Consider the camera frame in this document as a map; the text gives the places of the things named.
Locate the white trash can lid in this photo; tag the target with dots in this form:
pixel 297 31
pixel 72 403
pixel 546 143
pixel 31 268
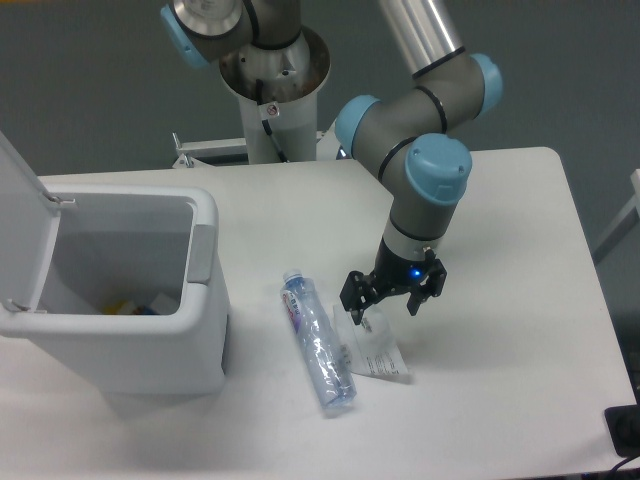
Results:
pixel 30 220

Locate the white pedestal base frame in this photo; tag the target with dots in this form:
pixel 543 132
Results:
pixel 233 151

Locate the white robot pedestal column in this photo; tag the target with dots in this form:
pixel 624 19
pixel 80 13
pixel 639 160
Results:
pixel 277 96

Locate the white trash can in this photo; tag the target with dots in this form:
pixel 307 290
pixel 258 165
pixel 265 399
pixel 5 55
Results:
pixel 122 285

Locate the white plastic wrapper bag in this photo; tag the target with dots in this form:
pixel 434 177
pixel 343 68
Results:
pixel 370 348

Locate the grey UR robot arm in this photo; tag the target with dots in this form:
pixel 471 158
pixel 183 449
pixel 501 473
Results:
pixel 404 144

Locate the clear crushed plastic bottle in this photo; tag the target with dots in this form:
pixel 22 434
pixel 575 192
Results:
pixel 318 343

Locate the yellow trash in can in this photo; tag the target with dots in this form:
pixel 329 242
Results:
pixel 116 308

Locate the black device at table edge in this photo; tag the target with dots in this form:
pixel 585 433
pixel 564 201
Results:
pixel 623 425

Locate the white trash in can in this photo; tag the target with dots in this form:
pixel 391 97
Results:
pixel 162 304

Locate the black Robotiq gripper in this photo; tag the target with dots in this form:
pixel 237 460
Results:
pixel 393 275

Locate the white table leg frame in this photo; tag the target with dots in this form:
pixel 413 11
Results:
pixel 621 224

